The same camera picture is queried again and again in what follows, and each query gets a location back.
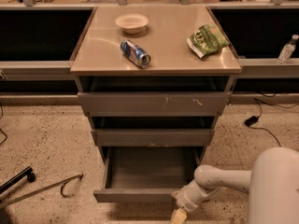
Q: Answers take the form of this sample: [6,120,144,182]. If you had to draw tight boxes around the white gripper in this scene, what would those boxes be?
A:
[170,180,222,224]

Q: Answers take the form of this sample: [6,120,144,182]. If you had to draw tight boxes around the grey bottom drawer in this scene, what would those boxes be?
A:
[94,147,205,203]

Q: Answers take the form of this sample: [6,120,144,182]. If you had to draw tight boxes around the grey drawer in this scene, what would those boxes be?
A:
[74,76,235,118]
[92,116,217,147]
[94,147,205,203]

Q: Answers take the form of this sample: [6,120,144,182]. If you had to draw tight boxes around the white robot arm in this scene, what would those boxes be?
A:
[171,147,299,224]

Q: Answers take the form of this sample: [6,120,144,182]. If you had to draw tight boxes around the grey middle drawer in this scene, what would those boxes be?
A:
[92,116,217,147]

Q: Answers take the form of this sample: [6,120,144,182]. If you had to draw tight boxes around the grey top drawer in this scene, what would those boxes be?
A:
[74,76,235,118]

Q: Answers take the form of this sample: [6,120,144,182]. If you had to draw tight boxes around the grey drawer cabinet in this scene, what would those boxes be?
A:
[69,4,243,163]

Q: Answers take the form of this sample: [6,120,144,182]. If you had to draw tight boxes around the metal rod with hook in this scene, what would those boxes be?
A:
[0,173,84,209]

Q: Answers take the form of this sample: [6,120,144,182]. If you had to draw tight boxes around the black chair leg with caster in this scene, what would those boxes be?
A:
[0,166,36,194]

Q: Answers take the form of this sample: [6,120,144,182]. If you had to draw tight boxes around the blue silver soda can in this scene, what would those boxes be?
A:
[121,39,150,69]

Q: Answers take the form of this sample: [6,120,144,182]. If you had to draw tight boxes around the green chip bag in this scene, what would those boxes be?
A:
[187,23,229,58]

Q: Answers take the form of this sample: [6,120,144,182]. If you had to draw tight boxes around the clear plastic water bottle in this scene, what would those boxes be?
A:
[278,35,299,63]

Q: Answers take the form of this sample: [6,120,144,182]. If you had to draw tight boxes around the white bowl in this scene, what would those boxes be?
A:
[115,14,149,35]

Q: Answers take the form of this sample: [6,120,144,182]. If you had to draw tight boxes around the black power adapter with cable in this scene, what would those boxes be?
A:
[244,91,299,147]

